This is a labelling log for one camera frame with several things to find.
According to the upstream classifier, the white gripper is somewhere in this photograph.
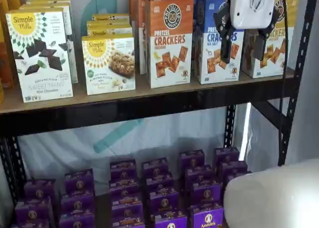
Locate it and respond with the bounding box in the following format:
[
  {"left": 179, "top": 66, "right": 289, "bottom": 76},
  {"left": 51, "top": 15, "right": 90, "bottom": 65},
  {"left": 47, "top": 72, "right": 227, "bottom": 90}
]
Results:
[{"left": 213, "top": 0, "right": 280, "bottom": 64}]

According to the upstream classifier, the yellow pretzel crackers box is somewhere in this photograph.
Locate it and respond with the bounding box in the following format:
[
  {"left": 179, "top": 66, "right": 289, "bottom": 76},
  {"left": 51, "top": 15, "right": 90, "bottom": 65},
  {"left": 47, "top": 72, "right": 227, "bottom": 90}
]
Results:
[{"left": 242, "top": 0, "right": 300, "bottom": 79}]

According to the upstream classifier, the orange pretzel crackers box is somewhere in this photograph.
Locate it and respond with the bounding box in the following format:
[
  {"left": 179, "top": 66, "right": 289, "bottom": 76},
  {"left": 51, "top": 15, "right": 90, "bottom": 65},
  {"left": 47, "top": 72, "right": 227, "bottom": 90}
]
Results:
[
  {"left": 136, "top": 0, "right": 179, "bottom": 76},
  {"left": 129, "top": 0, "right": 172, "bottom": 39},
  {"left": 145, "top": 0, "right": 194, "bottom": 89}
]

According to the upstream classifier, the brown wooden shelf board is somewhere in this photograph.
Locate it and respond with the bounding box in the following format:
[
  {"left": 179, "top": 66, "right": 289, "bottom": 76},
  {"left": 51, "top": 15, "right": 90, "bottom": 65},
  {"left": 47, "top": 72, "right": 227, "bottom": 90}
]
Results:
[{"left": 0, "top": 67, "right": 295, "bottom": 114}]

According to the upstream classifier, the purple Annie's box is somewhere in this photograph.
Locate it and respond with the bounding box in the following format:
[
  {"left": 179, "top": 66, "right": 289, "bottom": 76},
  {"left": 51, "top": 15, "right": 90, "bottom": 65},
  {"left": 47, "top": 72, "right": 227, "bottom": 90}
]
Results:
[
  {"left": 109, "top": 177, "right": 140, "bottom": 194},
  {"left": 60, "top": 192, "right": 95, "bottom": 214},
  {"left": 24, "top": 179, "right": 57, "bottom": 200},
  {"left": 111, "top": 203, "right": 145, "bottom": 224},
  {"left": 154, "top": 210, "right": 187, "bottom": 228},
  {"left": 9, "top": 219, "right": 50, "bottom": 228},
  {"left": 146, "top": 173, "right": 174, "bottom": 191},
  {"left": 64, "top": 168, "right": 95, "bottom": 195},
  {"left": 190, "top": 180, "right": 222, "bottom": 206},
  {"left": 184, "top": 165, "right": 215, "bottom": 186},
  {"left": 214, "top": 147, "right": 240, "bottom": 166},
  {"left": 58, "top": 212, "right": 96, "bottom": 228},
  {"left": 142, "top": 157, "right": 169, "bottom": 178},
  {"left": 112, "top": 220, "right": 146, "bottom": 228},
  {"left": 178, "top": 149, "right": 205, "bottom": 174},
  {"left": 14, "top": 197, "right": 54, "bottom": 224},
  {"left": 219, "top": 160, "right": 249, "bottom": 180},
  {"left": 189, "top": 204, "right": 224, "bottom": 228},
  {"left": 110, "top": 159, "right": 137, "bottom": 180},
  {"left": 111, "top": 192, "right": 143, "bottom": 208},
  {"left": 149, "top": 187, "right": 179, "bottom": 215}
]

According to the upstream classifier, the Simple Mills almond bars box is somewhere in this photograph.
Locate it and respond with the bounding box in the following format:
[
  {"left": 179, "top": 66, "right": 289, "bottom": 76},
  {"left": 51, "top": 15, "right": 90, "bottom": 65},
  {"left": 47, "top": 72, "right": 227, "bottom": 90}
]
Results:
[
  {"left": 86, "top": 20, "right": 132, "bottom": 29},
  {"left": 86, "top": 26, "right": 133, "bottom": 38},
  {"left": 81, "top": 33, "right": 137, "bottom": 96},
  {"left": 92, "top": 13, "right": 130, "bottom": 22}
]

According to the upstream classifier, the black metal shelf rack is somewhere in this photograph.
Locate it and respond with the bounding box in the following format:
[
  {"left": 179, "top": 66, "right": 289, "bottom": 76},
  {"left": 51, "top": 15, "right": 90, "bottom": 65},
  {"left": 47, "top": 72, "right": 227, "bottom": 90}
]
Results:
[{"left": 0, "top": 0, "right": 319, "bottom": 206}]

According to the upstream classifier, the Simple Mills sweet thins box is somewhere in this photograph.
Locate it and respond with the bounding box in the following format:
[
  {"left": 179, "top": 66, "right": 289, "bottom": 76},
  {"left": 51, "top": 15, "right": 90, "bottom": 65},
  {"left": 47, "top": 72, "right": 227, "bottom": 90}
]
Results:
[
  {"left": 26, "top": 0, "right": 73, "bottom": 5},
  {"left": 5, "top": 7, "right": 74, "bottom": 104},
  {"left": 19, "top": 3, "right": 79, "bottom": 84}
]

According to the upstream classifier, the mustard snack box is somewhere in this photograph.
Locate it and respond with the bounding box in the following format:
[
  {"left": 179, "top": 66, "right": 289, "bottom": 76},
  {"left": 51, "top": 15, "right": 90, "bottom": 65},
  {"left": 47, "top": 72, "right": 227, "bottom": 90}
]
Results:
[{"left": 0, "top": 0, "right": 25, "bottom": 11}]

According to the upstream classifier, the dark orange snack box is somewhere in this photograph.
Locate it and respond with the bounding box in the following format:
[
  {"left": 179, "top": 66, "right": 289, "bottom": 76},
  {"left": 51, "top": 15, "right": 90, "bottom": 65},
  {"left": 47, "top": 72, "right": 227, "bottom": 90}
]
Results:
[{"left": 0, "top": 0, "right": 17, "bottom": 89}]

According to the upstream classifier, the white backdrop with teal logo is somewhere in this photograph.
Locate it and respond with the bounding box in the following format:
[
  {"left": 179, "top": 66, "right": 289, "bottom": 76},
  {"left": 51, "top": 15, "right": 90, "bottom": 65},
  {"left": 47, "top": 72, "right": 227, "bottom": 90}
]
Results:
[{"left": 17, "top": 0, "right": 252, "bottom": 189}]

